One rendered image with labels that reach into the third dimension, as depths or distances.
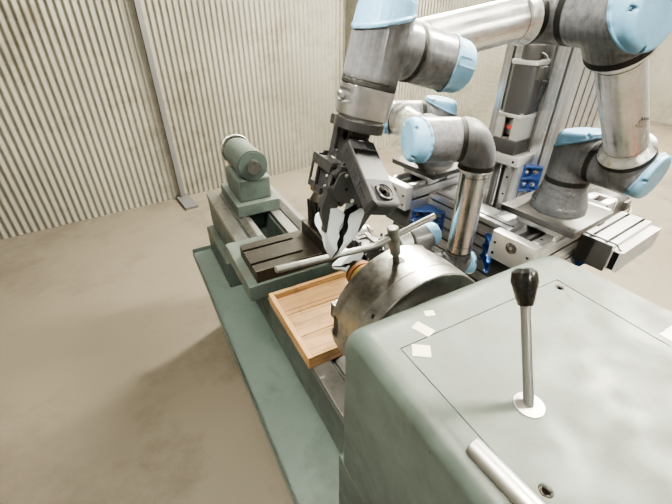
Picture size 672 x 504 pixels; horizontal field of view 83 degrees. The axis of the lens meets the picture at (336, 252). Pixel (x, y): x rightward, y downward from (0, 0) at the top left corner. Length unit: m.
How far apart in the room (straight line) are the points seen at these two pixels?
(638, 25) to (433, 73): 0.38
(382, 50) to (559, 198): 0.83
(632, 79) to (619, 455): 0.67
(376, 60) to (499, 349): 0.42
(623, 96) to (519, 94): 0.46
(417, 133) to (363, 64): 0.51
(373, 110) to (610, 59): 0.50
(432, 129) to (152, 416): 1.81
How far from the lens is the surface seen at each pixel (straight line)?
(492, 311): 0.67
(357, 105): 0.53
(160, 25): 3.99
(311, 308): 1.19
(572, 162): 1.20
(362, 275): 0.78
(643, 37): 0.87
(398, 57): 0.54
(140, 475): 2.04
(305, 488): 1.25
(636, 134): 1.06
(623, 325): 0.74
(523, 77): 1.37
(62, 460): 2.24
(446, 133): 1.03
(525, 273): 0.50
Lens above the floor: 1.67
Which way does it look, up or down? 33 degrees down
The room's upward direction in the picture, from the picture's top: straight up
